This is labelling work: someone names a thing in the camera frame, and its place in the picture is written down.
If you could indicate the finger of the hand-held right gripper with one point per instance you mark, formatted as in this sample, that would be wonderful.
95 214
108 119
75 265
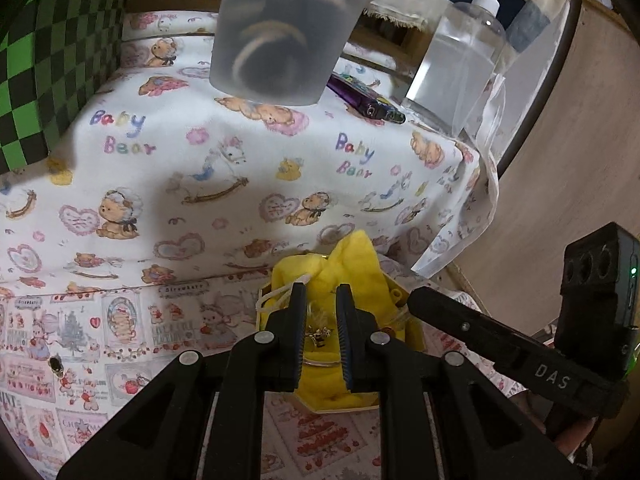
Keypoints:
460 325

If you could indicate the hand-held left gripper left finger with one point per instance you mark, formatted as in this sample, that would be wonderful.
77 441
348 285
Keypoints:
300 355

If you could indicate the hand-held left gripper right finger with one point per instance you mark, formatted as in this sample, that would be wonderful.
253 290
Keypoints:
343 345

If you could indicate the small dark charm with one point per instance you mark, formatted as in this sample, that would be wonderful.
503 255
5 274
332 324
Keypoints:
320 334

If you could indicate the small cardboard box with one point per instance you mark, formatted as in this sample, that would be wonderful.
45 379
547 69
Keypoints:
325 410

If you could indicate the yellow cloth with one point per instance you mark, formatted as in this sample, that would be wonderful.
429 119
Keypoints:
350 265

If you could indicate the patchwork printed cloth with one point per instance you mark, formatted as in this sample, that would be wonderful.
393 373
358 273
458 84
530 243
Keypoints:
125 335

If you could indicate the wooden board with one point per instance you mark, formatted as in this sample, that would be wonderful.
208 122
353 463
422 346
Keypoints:
575 135

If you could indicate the bear printed cloth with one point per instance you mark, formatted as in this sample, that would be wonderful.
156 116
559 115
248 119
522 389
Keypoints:
200 185

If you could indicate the black stud earring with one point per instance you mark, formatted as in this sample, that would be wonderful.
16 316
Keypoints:
56 364

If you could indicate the purple pen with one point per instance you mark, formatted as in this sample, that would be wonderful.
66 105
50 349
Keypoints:
360 95

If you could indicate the clear spray bottle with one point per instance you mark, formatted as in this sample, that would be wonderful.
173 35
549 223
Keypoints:
455 65

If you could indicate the frosted plastic cup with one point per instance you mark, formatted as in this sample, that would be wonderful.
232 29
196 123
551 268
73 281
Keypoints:
285 30

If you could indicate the green checkered tissue box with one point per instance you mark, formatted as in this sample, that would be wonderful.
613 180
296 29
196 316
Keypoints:
55 60

